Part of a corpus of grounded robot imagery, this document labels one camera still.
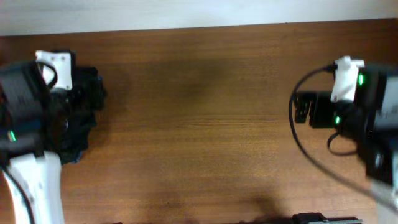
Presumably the black t-shirt with logo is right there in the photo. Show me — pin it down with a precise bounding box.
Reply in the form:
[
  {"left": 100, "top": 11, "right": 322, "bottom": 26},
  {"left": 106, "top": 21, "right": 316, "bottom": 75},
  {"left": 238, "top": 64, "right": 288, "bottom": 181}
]
[{"left": 58, "top": 67, "right": 107, "bottom": 165}]

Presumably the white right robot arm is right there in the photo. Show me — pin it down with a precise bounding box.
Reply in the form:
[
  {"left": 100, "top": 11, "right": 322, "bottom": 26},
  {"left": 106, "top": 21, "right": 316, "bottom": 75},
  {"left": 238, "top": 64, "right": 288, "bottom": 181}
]
[{"left": 288, "top": 60, "right": 397, "bottom": 223}]

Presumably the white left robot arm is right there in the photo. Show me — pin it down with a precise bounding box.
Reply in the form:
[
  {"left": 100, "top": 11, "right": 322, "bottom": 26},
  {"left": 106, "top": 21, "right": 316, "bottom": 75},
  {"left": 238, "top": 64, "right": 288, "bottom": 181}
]
[{"left": 1, "top": 60, "right": 106, "bottom": 223}]

